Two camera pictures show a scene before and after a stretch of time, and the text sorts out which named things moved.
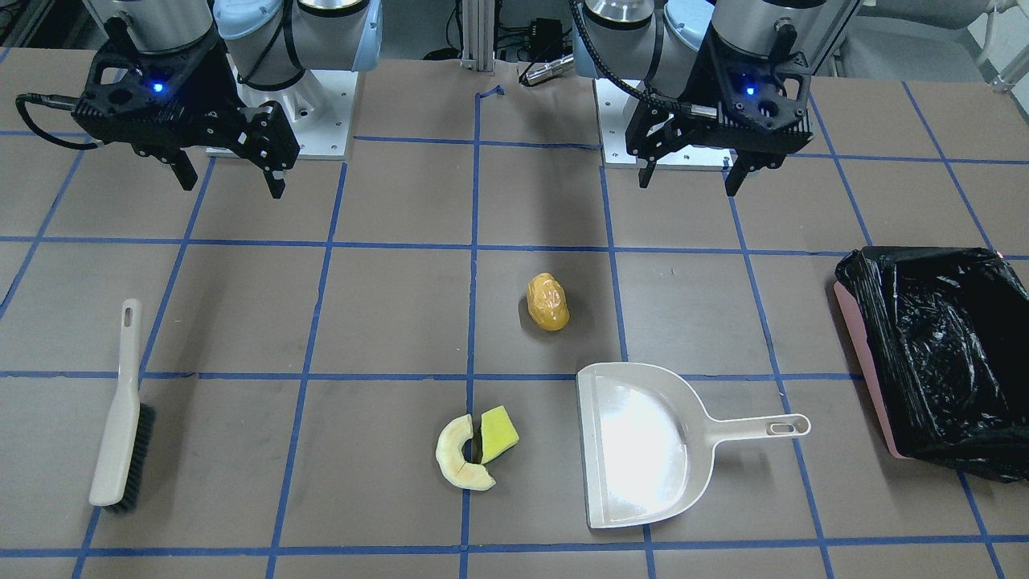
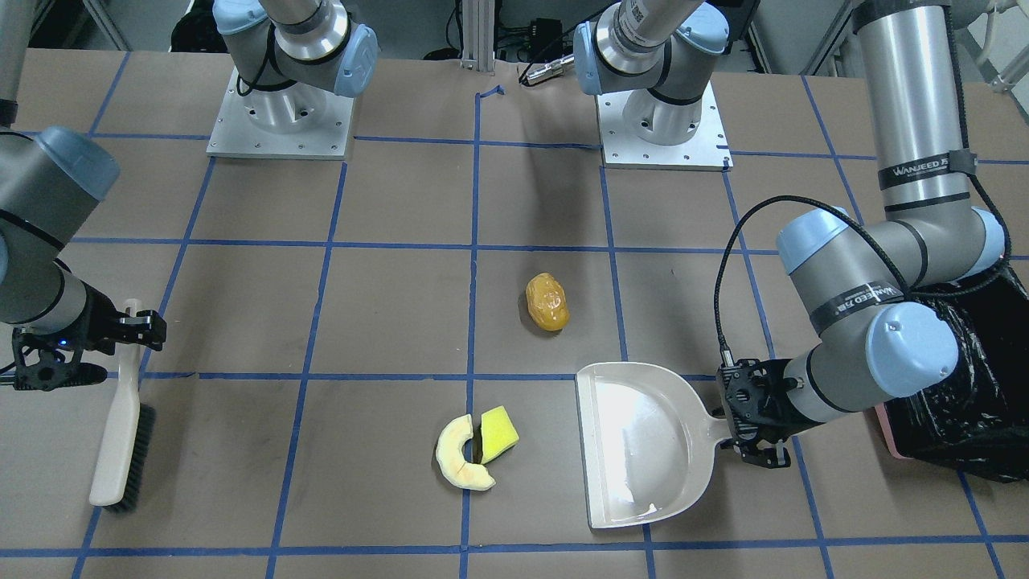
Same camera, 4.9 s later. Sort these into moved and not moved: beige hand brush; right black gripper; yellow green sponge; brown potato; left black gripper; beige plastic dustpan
Moved: left black gripper; right black gripper
Not moved: beige plastic dustpan; beige hand brush; brown potato; yellow green sponge
